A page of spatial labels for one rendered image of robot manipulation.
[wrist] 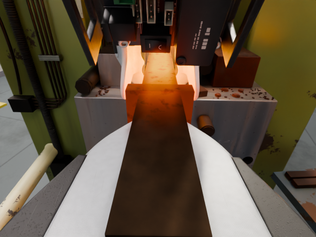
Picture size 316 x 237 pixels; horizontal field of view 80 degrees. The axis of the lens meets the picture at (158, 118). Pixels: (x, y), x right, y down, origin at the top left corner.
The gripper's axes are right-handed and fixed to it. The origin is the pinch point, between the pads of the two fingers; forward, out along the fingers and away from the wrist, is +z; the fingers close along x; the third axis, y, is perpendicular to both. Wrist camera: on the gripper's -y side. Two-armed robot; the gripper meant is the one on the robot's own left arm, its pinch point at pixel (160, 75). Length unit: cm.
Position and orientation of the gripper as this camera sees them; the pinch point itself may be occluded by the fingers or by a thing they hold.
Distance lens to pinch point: 20.9
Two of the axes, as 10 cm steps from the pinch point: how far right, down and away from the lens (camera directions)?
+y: -0.2, 8.8, -4.8
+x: 10.0, 0.2, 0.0
